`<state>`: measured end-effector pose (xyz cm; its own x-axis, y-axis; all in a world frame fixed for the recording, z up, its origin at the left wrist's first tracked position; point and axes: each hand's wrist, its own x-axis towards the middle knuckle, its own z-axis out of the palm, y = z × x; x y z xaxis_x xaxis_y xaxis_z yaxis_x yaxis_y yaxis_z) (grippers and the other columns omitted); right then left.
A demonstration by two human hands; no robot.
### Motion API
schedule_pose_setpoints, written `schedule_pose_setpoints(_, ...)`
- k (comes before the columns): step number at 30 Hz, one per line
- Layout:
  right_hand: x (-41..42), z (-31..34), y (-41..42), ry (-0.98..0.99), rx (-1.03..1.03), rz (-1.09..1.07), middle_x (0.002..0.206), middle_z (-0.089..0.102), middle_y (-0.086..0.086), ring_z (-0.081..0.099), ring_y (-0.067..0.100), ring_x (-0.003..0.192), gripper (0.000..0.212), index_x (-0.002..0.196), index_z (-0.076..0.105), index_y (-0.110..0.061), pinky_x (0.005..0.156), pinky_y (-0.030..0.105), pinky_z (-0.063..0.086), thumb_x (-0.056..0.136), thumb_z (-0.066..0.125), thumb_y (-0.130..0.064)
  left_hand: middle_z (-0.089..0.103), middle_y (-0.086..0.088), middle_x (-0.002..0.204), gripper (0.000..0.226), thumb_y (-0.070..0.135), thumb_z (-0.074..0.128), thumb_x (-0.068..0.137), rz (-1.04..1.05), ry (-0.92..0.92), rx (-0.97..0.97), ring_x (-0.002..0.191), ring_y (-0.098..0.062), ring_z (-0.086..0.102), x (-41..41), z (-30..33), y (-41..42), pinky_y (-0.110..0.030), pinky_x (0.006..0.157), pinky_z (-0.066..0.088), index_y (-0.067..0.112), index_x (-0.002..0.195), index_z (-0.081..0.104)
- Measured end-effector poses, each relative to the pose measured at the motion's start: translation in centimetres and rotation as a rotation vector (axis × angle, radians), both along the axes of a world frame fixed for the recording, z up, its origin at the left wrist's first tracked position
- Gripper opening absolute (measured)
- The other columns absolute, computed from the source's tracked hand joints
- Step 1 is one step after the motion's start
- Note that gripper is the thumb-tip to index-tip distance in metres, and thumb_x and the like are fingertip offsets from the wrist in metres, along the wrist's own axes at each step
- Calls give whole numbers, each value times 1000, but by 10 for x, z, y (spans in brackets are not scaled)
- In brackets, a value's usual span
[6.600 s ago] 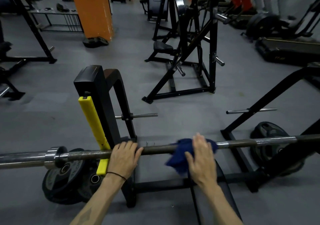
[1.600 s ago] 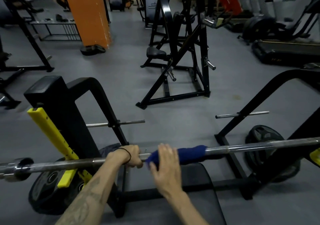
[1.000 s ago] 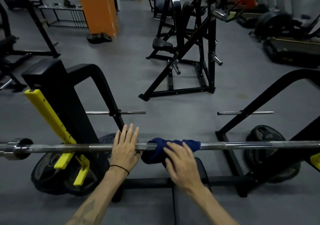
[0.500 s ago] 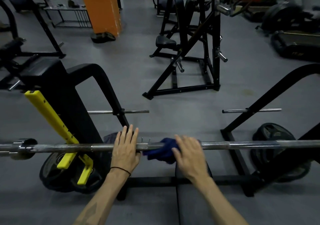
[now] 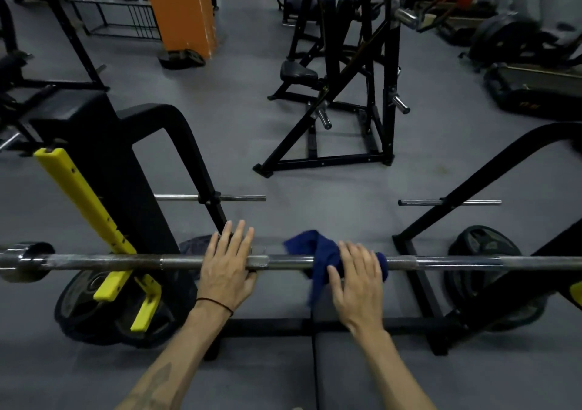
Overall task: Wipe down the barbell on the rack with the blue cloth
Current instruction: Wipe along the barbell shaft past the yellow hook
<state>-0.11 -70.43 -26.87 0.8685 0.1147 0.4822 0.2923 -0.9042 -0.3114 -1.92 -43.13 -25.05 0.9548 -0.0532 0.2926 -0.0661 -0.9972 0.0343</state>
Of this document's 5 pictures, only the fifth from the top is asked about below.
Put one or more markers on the large black weight plate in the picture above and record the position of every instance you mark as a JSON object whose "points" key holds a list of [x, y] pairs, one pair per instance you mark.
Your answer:
{"points": [[482, 241]]}

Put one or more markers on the black bench press rack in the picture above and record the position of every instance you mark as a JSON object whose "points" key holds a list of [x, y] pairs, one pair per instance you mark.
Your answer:
{"points": [[91, 127]]}

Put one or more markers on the black squat rack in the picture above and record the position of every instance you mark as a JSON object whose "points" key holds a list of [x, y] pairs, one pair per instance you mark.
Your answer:
{"points": [[75, 34]]}

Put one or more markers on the person's left hand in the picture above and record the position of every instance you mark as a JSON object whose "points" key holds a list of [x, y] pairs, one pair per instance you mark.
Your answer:
{"points": [[225, 268]]}

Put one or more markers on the black incline bench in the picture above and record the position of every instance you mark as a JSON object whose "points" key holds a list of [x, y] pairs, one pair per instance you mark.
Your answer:
{"points": [[11, 66]]}

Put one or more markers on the black weight plate white lettering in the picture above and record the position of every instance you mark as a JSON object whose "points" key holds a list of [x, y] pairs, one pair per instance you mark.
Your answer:
{"points": [[75, 309]]}

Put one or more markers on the wide orange pillar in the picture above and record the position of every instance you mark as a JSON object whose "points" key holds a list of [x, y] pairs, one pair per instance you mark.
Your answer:
{"points": [[177, 9]]}

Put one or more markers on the person's left forearm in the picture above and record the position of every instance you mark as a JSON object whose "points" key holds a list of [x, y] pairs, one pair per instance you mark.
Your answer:
{"points": [[177, 359]]}

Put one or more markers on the black elliptical trainer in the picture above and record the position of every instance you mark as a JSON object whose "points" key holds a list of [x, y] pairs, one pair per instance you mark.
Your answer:
{"points": [[500, 36]]}

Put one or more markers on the person's right hand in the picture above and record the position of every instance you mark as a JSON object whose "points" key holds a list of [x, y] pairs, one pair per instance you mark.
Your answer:
{"points": [[359, 287]]}

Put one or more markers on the small black weight plate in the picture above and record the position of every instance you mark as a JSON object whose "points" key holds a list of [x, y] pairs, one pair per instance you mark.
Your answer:
{"points": [[195, 57], [173, 61]]}

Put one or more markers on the yellow bar hook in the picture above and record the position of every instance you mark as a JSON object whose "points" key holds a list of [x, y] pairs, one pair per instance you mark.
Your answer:
{"points": [[72, 182], [576, 293]]}

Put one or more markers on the person's right forearm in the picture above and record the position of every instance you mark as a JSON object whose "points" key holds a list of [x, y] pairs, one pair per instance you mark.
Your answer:
{"points": [[391, 373]]}

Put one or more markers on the black plate-loaded machine frame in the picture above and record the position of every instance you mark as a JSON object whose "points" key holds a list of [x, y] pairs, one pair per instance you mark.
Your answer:
{"points": [[295, 32]]}

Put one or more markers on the black and red lever machine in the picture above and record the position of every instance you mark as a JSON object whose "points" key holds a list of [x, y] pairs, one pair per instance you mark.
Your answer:
{"points": [[298, 72]]}

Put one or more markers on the grey cloth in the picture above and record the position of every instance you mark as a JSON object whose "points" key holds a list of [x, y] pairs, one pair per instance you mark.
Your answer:
{"points": [[195, 243]]}

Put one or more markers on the blue cleaning cloth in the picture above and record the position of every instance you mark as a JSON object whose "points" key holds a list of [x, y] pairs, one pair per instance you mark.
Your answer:
{"points": [[325, 252]]}

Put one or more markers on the steel barbell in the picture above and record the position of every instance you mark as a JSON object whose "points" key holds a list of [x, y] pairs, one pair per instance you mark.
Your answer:
{"points": [[113, 262]]}

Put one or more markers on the black padded bench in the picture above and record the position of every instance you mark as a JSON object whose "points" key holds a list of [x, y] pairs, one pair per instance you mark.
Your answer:
{"points": [[336, 368]]}

